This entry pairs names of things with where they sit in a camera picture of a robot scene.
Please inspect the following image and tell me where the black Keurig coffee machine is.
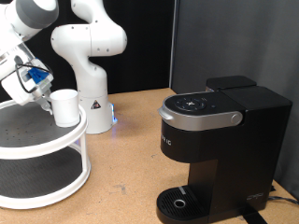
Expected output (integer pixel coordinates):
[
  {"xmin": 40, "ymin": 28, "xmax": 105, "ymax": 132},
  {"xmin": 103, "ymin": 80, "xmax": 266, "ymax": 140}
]
[{"xmin": 157, "ymin": 75, "xmax": 293, "ymax": 224}]

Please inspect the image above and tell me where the black tape strip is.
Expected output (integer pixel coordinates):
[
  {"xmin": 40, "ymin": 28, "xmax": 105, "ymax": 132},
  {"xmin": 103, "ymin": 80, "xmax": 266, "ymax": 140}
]
[{"xmin": 239, "ymin": 206, "xmax": 266, "ymax": 224}]

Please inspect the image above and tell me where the large blue camera clip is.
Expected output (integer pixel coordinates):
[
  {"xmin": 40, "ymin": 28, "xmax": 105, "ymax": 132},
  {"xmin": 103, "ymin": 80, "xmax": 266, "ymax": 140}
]
[{"xmin": 26, "ymin": 67, "xmax": 48, "ymax": 85}]

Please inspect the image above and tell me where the white two-tier turntable shelf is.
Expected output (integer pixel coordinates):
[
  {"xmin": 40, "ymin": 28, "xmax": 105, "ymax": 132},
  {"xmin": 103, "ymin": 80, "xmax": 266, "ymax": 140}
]
[{"xmin": 0, "ymin": 96, "xmax": 92, "ymax": 210}]

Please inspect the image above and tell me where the white mug green-taped handle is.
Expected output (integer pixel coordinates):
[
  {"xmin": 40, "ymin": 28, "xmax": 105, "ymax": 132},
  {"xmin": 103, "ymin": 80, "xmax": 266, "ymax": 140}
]
[{"xmin": 41, "ymin": 89, "xmax": 80, "ymax": 128}]

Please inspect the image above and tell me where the black looped camera cable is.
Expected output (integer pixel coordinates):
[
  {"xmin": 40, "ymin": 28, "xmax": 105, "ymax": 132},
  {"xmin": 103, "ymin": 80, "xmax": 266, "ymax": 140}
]
[{"xmin": 14, "ymin": 60, "xmax": 54, "ymax": 94}]

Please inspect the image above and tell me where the black machine power cord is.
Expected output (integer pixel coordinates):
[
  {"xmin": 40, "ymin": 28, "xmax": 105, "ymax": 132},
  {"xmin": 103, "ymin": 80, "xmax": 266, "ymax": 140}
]
[{"xmin": 267, "ymin": 195, "xmax": 299, "ymax": 206}]

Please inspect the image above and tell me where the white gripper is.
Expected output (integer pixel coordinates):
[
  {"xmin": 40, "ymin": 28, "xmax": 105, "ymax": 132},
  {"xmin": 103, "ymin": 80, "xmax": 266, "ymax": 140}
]
[{"xmin": 1, "ymin": 69, "xmax": 53, "ymax": 111}]

